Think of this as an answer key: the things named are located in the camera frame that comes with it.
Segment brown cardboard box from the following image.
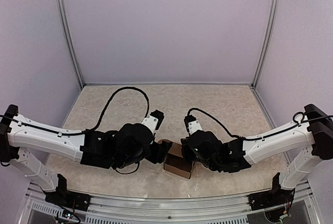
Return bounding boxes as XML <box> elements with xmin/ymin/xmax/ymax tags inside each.
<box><xmin>158</xmin><ymin>139</ymin><xmax>194</xmax><ymax>179</ymax></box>

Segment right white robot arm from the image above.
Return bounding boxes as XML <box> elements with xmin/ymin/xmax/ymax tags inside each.
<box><xmin>181</xmin><ymin>104</ymin><xmax>332</xmax><ymax>205</ymax></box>

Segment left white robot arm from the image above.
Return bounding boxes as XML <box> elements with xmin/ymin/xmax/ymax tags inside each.
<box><xmin>1</xmin><ymin>104</ymin><xmax>172</xmax><ymax>206</ymax></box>

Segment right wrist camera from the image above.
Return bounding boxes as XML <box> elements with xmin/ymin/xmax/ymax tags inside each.
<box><xmin>184</xmin><ymin>115</ymin><xmax>202</xmax><ymax>135</ymax></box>

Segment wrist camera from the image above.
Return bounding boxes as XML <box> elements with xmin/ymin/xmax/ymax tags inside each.
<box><xmin>141</xmin><ymin>110</ymin><xmax>164</xmax><ymax>134</ymax></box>
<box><xmin>184</xmin><ymin>115</ymin><xmax>202</xmax><ymax>135</ymax></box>

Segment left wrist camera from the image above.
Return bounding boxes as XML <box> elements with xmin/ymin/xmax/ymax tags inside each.
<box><xmin>141</xmin><ymin>110</ymin><xmax>164</xmax><ymax>134</ymax></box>

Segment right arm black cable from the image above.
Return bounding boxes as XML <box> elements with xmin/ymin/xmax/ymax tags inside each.
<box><xmin>187</xmin><ymin>108</ymin><xmax>245</xmax><ymax>140</ymax></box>

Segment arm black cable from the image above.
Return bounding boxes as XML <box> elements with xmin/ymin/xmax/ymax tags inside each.
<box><xmin>187</xmin><ymin>108</ymin><xmax>245</xmax><ymax>140</ymax></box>
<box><xmin>85</xmin><ymin>86</ymin><xmax>151</xmax><ymax>174</ymax></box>

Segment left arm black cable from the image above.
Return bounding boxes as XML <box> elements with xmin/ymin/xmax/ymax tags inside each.
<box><xmin>85</xmin><ymin>86</ymin><xmax>151</xmax><ymax>174</ymax></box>

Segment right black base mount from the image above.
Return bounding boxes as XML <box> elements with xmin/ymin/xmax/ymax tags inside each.
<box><xmin>248</xmin><ymin>173</ymin><xmax>295</xmax><ymax>210</ymax></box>

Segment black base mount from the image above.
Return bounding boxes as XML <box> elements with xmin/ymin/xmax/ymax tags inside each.
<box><xmin>44</xmin><ymin>174</ymin><xmax>91</xmax><ymax>212</ymax></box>
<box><xmin>248</xmin><ymin>173</ymin><xmax>295</xmax><ymax>210</ymax></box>

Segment back aluminium floor rail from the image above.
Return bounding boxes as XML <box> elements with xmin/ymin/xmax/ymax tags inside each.
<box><xmin>84</xmin><ymin>82</ymin><xmax>252</xmax><ymax>87</ymax></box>

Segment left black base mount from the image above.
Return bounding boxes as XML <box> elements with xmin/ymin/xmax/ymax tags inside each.
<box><xmin>44</xmin><ymin>174</ymin><xmax>91</xmax><ymax>212</ymax></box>

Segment front aluminium frame rail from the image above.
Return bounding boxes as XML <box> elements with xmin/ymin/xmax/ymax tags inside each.
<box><xmin>16</xmin><ymin>181</ymin><xmax>323</xmax><ymax>223</ymax></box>

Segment right aluminium corner post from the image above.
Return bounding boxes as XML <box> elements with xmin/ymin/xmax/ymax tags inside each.
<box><xmin>251</xmin><ymin>0</ymin><xmax>279</xmax><ymax>90</ymax></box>

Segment aluminium corner post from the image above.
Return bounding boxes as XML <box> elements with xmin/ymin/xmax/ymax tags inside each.
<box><xmin>56</xmin><ymin>0</ymin><xmax>85</xmax><ymax>90</ymax></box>
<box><xmin>251</xmin><ymin>0</ymin><xmax>279</xmax><ymax>90</ymax></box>

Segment left aluminium corner post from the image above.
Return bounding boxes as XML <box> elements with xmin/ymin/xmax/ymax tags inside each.
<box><xmin>56</xmin><ymin>0</ymin><xmax>85</xmax><ymax>90</ymax></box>

